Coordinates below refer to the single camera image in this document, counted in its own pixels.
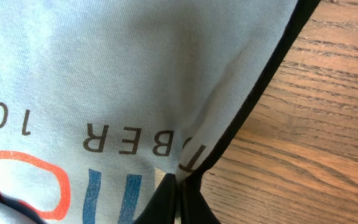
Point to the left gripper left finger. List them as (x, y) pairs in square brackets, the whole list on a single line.
[(161, 208)]

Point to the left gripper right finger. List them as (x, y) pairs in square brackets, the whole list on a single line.
[(193, 207)]

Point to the black t-shirt on left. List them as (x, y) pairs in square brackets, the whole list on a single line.
[(259, 81)]

